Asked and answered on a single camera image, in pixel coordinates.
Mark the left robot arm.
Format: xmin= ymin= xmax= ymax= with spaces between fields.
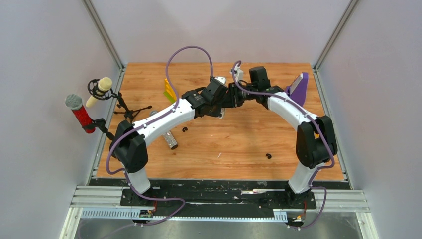
xmin=109 ymin=77 xmax=228 ymax=206

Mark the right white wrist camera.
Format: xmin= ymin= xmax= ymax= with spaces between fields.
xmin=230 ymin=69 xmax=244 ymax=83

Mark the silver glitter microphone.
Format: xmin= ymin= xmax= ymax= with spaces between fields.
xmin=162 ymin=131 xmax=178 ymax=150

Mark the yellow green toy block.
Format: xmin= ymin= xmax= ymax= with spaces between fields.
xmin=163 ymin=78 xmax=178 ymax=103

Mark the purple cable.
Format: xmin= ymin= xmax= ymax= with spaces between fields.
xmin=231 ymin=60 xmax=335 ymax=230
xmin=105 ymin=45 xmax=215 ymax=227

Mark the purple stand with phone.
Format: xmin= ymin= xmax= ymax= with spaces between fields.
xmin=286 ymin=72 xmax=309 ymax=106

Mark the black mounting rail base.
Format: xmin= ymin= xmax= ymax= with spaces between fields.
xmin=89 ymin=178 xmax=350 ymax=220

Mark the red microphone grey head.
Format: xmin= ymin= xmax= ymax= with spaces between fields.
xmin=65 ymin=94 xmax=95 ymax=134

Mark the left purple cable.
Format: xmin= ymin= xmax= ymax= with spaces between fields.
xmin=105 ymin=45 xmax=215 ymax=227

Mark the beige microphone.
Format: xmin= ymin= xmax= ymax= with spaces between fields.
xmin=85 ymin=77 xmax=112 ymax=108

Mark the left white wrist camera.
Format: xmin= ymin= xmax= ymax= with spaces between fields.
xmin=215 ymin=76 xmax=226 ymax=85

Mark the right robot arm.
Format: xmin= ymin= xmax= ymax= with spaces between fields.
xmin=230 ymin=61 xmax=337 ymax=208

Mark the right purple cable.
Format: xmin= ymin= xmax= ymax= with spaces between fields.
xmin=231 ymin=60 xmax=335 ymax=230

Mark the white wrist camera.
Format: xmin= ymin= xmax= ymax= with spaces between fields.
xmin=215 ymin=76 xmax=226 ymax=85
xmin=230 ymin=69 xmax=244 ymax=83

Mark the white earbud charging case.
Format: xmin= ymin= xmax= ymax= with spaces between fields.
xmin=218 ymin=109 xmax=225 ymax=119

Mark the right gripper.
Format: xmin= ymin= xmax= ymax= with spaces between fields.
xmin=222 ymin=82 xmax=257 ymax=109

